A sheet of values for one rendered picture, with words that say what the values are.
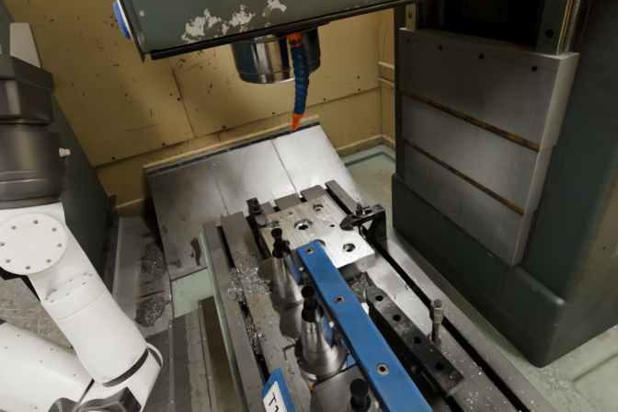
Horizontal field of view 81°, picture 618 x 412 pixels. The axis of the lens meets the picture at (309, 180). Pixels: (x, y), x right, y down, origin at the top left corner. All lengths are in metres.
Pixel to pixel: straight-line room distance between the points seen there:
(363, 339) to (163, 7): 0.40
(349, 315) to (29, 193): 0.40
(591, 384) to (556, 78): 0.83
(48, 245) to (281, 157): 1.40
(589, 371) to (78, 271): 1.21
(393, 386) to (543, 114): 0.57
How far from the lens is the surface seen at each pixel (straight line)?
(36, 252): 0.49
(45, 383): 0.64
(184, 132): 1.78
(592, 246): 0.94
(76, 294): 0.53
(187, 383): 1.10
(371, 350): 0.47
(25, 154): 0.50
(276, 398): 0.77
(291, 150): 1.81
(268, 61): 0.62
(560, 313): 1.06
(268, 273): 0.58
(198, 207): 1.68
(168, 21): 0.34
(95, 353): 0.56
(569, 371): 1.26
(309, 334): 0.43
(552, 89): 0.79
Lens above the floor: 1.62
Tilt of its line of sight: 32 degrees down
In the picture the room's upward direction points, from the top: 9 degrees counter-clockwise
